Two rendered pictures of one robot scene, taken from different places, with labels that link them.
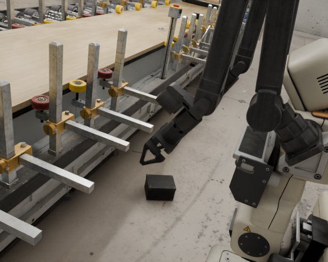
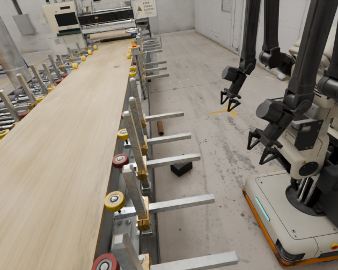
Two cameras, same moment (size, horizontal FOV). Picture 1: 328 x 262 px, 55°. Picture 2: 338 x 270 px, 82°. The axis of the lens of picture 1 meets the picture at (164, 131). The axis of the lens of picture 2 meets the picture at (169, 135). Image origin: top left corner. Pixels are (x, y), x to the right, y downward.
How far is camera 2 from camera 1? 0.61 m
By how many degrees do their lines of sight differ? 16
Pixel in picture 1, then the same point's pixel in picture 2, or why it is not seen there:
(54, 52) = (129, 121)
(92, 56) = (135, 109)
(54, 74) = (133, 136)
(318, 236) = (336, 143)
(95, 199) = not seen: hidden behind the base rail
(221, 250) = (254, 179)
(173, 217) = (201, 177)
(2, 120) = (138, 194)
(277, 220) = (322, 148)
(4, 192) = (152, 239)
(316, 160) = not seen: outside the picture
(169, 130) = (276, 133)
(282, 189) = not seen: hidden behind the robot
